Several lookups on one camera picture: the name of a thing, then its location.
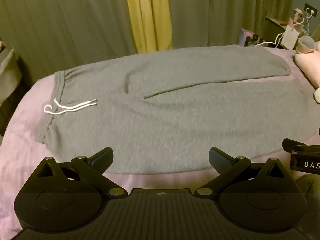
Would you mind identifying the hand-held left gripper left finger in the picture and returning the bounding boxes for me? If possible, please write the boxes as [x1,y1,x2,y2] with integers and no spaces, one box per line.
[37,147,128,197]

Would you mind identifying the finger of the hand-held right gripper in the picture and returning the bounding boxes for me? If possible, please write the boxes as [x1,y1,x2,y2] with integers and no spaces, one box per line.
[282,138,320,153]

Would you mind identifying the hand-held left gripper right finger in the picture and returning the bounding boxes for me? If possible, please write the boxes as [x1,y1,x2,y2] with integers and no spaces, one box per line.
[196,147,288,197]

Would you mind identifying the grey sweat pants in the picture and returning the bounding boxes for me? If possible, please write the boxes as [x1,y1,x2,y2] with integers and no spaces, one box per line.
[34,44,320,176]

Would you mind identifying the pink bed sheet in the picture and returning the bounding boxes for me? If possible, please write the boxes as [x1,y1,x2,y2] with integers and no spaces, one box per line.
[0,47,320,235]

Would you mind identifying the pink pillow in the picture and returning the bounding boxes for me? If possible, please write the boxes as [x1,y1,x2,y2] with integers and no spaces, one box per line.
[294,42,320,88]

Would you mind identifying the white cup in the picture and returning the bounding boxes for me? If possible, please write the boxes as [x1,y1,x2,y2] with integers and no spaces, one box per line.
[297,35,317,53]

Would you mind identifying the white box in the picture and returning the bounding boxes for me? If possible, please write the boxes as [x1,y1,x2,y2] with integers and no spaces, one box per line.
[282,26,301,50]

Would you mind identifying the black nightstand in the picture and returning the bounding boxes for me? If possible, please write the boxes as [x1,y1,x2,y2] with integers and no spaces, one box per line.
[265,17,297,48]

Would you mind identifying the pink figurine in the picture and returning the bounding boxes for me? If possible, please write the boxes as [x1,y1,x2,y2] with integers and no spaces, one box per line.
[288,8,303,28]

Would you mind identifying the grey cloth pile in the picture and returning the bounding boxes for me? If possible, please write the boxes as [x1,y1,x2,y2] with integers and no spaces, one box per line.
[0,39,23,105]

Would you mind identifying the green curtain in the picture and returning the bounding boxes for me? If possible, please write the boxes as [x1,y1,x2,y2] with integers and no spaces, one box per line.
[166,0,302,49]
[0,0,137,88]

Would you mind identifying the yellow curtain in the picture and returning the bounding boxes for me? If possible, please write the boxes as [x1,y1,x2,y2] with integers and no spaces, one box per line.
[123,0,173,53]

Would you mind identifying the white cable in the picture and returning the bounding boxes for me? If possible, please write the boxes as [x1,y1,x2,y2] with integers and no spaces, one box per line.
[255,9,316,48]

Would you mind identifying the black wall socket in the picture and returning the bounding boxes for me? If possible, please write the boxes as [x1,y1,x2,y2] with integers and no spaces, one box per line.
[303,3,317,17]

